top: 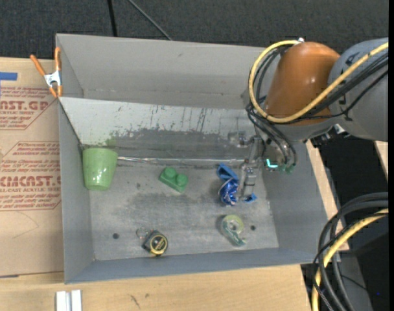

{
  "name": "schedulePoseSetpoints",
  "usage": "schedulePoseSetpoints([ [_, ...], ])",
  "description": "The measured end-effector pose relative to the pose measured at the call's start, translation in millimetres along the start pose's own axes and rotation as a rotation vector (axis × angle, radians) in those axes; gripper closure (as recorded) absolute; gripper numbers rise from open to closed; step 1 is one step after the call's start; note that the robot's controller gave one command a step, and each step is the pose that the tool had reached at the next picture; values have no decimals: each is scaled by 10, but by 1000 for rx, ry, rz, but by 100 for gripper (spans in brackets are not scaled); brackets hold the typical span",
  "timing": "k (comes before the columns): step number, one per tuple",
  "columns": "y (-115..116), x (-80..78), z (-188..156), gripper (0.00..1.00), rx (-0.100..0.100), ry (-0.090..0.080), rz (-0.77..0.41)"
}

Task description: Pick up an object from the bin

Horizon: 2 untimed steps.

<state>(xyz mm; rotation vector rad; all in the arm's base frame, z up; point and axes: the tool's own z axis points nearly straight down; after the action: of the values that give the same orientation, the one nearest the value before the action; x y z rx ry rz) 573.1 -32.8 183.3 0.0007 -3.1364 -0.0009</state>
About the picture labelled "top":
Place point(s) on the clear green tape dispenser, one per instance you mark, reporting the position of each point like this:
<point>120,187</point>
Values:
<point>232,227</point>

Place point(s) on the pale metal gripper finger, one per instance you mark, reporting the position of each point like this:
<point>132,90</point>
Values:
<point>250,181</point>
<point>242,183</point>

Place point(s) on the green plastic cup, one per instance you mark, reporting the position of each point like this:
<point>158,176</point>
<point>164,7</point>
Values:
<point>98,168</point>

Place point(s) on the grey metal bin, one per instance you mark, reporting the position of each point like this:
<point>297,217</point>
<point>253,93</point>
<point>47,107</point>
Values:
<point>184,212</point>

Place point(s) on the green toy brick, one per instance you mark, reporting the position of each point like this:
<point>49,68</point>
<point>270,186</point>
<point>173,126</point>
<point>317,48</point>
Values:
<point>172,178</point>

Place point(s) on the blue crumpled foil packet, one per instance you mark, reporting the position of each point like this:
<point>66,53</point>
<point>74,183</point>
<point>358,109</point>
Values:
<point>227,190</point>

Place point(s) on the brown cardboard board, red print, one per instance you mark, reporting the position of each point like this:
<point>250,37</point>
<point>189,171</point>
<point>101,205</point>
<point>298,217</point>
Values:
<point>28,232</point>

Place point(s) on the black and yellow tape measure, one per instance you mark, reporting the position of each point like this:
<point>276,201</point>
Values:
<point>156,243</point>

